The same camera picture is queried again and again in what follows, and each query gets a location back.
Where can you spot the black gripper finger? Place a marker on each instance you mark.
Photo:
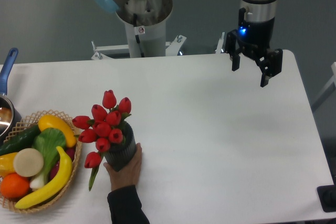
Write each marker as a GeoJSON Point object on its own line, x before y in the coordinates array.
{"type": "Point", "coordinates": [270, 64]}
{"type": "Point", "coordinates": [230, 48]}

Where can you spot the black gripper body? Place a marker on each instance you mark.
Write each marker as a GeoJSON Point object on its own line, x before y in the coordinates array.
{"type": "Point", "coordinates": [253, 37]}

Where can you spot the red tulip bouquet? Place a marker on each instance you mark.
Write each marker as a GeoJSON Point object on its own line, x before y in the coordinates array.
{"type": "Point", "coordinates": [103, 130]}

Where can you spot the dark grey ribbed vase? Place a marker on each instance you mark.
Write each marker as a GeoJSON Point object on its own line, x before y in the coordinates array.
{"type": "Point", "coordinates": [118, 156]}

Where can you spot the dark sleeved forearm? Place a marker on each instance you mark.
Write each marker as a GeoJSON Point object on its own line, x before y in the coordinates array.
{"type": "Point", "coordinates": [125, 206]}

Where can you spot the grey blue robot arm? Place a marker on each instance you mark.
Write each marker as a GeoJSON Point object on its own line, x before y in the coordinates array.
{"type": "Point", "coordinates": [260, 10]}

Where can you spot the person's hand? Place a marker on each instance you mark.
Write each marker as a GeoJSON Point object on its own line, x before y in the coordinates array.
{"type": "Point", "coordinates": [129, 175]}

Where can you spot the black device at edge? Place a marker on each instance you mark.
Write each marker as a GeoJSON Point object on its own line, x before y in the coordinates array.
{"type": "Point", "coordinates": [327, 197]}

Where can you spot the dark red vegetable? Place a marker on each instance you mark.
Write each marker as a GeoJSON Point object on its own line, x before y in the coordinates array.
{"type": "Point", "coordinates": [71, 153]}

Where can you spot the yellow banana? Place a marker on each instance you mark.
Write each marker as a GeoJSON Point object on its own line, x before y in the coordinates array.
{"type": "Point", "coordinates": [52, 187]}

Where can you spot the green bok choy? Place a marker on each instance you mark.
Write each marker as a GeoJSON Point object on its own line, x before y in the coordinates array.
{"type": "Point", "coordinates": [46, 143]}

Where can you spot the woven wicker basket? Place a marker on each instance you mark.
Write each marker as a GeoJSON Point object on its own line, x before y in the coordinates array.
{"type": "Point", "coordinates": [25, 123]}

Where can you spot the green cucumber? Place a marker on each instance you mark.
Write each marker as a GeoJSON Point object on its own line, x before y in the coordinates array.
{"type": "Point", "coordinates": [22, 140]}

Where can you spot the yellow bell pepper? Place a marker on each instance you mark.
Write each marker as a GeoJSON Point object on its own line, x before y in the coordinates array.
{"type": "Point", "coordinates": [6, 164]}

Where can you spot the orange fruit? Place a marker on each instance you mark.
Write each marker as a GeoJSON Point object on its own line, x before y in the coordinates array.
{"type": "Point", "coordinates": [14, 186]}

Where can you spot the white frame at right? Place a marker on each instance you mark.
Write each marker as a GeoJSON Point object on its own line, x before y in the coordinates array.
{"type": "Point", "coordinates": [325, 92]}

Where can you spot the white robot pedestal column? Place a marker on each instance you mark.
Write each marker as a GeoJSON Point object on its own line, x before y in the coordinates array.
{"type": "Point", "coordinates": [145, 26]}

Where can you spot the blue handled saucepan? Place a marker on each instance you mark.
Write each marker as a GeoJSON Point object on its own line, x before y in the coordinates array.
{"type": "Point", "coordinates": [9, 115]}

